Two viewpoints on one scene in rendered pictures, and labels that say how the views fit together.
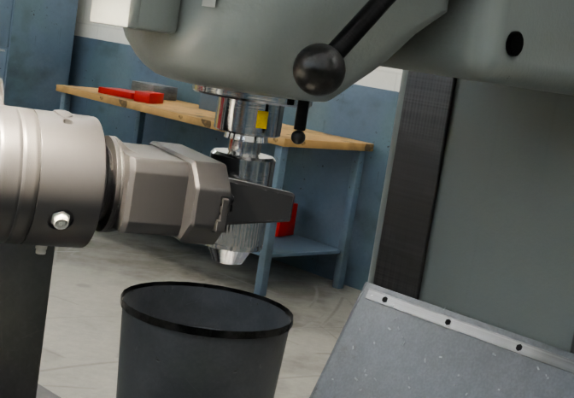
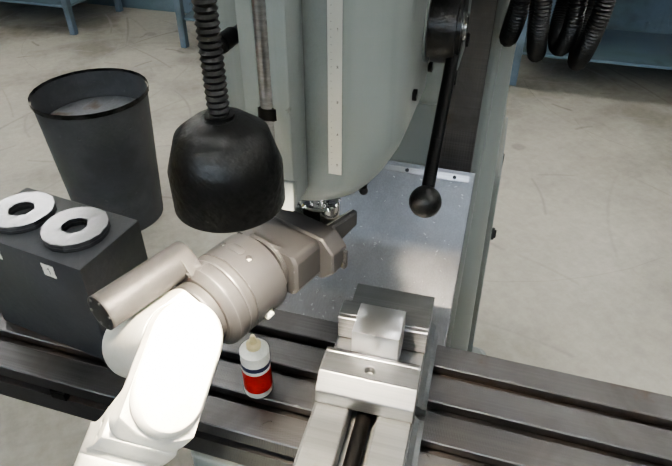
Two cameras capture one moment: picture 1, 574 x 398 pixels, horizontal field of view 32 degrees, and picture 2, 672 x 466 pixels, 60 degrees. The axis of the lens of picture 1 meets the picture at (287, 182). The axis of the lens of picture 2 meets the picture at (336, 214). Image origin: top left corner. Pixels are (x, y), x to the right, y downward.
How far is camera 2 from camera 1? 45 cm
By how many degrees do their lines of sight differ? 38
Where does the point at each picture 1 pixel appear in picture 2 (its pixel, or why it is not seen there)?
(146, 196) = (304, 272)
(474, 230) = not seen: hidden behind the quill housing
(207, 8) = (333, 173)
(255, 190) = (342, 224)
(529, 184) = not seen: hidden behind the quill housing
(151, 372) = (78, 147)
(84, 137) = (264, 264)
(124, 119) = not seen: outside the picture
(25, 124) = (234, 280)
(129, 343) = (53, 134)
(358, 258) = not seen: outside the picture
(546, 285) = (416, 136)
